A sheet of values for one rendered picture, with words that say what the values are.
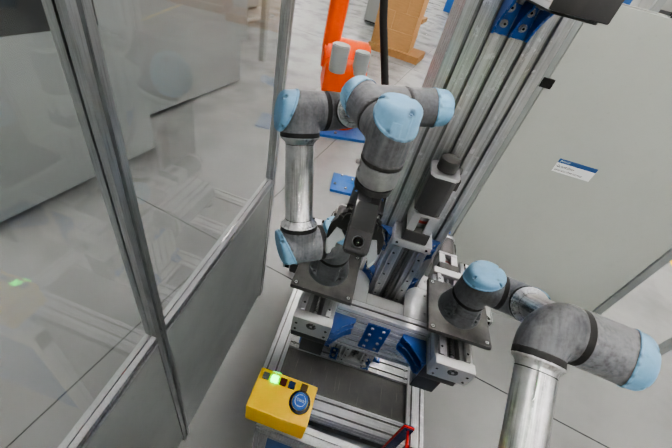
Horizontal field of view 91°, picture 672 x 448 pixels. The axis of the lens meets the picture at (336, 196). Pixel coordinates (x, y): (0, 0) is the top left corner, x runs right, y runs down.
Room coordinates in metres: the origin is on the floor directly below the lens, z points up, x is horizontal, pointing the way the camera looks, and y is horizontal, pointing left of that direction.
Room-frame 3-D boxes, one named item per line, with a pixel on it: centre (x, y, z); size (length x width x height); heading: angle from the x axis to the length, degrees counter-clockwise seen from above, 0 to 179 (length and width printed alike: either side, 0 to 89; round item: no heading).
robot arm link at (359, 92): (0.60, -0.03, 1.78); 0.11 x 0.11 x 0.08; 30
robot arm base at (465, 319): (0.77, -0.54, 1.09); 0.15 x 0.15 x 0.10
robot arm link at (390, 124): (0.50, -0.06, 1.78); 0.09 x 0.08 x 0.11; 30
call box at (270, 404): (0.34, 0.00, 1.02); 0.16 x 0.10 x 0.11; 85
